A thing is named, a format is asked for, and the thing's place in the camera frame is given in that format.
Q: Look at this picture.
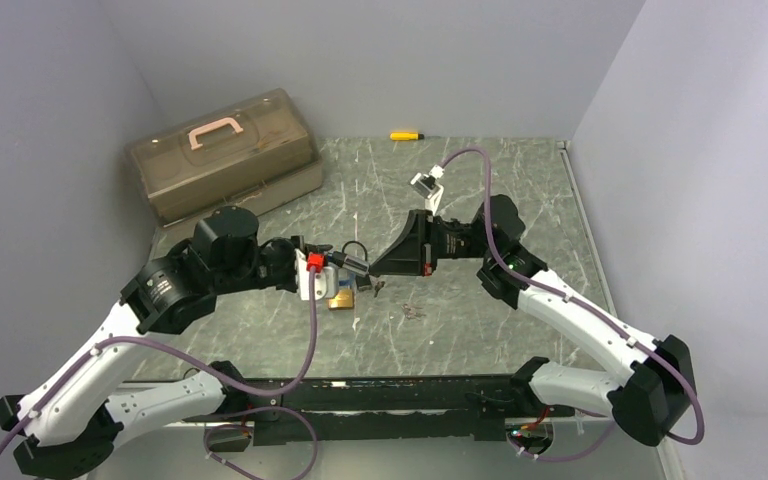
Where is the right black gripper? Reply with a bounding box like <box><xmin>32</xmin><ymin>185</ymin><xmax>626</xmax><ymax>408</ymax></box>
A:
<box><xmin>368</xmin><ymin>210</ymin><xmax>495</xmax><ymax>277</ymax></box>

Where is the brass padlock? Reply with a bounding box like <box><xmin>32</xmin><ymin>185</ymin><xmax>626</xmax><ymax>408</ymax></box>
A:
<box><xmin>327</xmin><ymin>288</ymin><xmax>355</xmax><ymax>311</ymax></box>

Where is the silver key bunch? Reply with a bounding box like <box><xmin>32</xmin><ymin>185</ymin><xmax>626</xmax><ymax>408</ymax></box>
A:
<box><xmin>373</xmin><ymin>280</ymin><xmax>386</xmax><ymax>298</ymax></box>

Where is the blue cable lock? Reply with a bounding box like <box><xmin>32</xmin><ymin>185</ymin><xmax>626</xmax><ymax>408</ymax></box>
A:
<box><xmin>328</xmin><ymin>251</ymin><xmax>370</xmax><ymax>291</ymax></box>

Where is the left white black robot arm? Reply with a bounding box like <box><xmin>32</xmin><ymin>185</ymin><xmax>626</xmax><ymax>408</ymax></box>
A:
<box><xmin>0</xmin><ymin>206</ymin><xmax>339</xmax><ymax>479</ymax></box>

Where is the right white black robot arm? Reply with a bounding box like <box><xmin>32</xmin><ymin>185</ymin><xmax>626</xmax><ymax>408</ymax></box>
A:
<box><xmin>370</xmin><ymin>195</ymin><xmax>698</xmax><ymax>446</ymax></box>

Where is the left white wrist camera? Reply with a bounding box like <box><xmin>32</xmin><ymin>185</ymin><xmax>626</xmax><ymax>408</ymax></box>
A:
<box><xmin>294</xmin><ymin>249</ymin><xmax>340</xmax><ymax>301</ymax></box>

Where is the small black cable lock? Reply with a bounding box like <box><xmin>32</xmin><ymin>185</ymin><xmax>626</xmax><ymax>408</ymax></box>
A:
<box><xmin>341</xmin><ymin>240</ymin><xmax>373</xmax><ymax>292</ymax></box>

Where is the translucent brown toolbox pink handle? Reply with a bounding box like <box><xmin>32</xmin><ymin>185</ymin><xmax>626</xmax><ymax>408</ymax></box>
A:
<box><xmin>124</xmin><ymin>88</ymin><xmax>317</xmax><ymax>226</ymax></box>

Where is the yellow handled screwdriver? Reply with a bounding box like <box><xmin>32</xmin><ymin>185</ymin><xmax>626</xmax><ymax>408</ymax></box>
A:
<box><xmin>389</xmin><ymin>131</ymin><xmax>425</xmax><ymax>142</ymax></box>

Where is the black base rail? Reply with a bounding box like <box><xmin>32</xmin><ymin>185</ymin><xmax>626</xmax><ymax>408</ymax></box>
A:
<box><xmin>196</xmin><ymin>374</ymin><xmax>574</xmax><ymax>446</ymax></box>

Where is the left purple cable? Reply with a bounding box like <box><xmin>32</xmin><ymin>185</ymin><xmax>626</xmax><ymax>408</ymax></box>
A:
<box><xmin>0</xmin><ymin>268</ymin><xmax>322</xmax><ymax>480</ymax></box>

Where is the purple cable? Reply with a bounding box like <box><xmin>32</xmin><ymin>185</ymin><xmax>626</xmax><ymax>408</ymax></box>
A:
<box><xmin>0</xmin><ymin>268</ymin><xmax>322</xmax><ymax>480</ymax></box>
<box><xmin>440</xmin><ymin>146</ymin><xmax>707</xmax><ymax>464</ymax></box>

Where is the aluminium frame rail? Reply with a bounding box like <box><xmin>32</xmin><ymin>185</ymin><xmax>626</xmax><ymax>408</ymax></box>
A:
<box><xmin>65</xmin><ymin>140</ymin><xmax>683</xmax><ymax>480</ymax></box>

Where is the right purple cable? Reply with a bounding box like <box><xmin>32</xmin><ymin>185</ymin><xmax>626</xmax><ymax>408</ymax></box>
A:
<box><xmin>440</xmin><ymin>146</ymin><xmax>707</xmax><ymax>464</ymax></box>

